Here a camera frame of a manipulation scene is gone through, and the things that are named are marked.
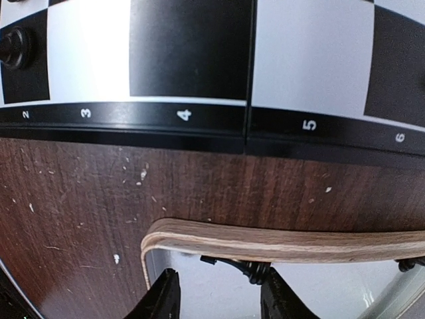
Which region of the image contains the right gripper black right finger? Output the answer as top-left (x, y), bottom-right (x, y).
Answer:
top-left (260, 267), bottom-right (319, 319)

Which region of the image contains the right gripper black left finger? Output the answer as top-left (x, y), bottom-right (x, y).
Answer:
top-left (124, 268), bottom-right (181, 319)

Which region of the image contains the black chess rook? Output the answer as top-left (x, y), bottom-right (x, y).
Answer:
top-left (200, 255), bottom-right (271, 285)

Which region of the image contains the wooden rimmed metal tray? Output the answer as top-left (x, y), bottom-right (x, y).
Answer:
top-left (141, 218), bottom-right (424, 318)

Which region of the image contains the black and white chessboard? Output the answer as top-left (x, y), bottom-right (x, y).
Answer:
top-left (1, 1), bottom-right (424, 169)

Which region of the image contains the black chess pawn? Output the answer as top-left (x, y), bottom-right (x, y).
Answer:
top-left (1, 27), bottom-right (33, 70)
top-left (395, 257), bottom-right (425, 272)

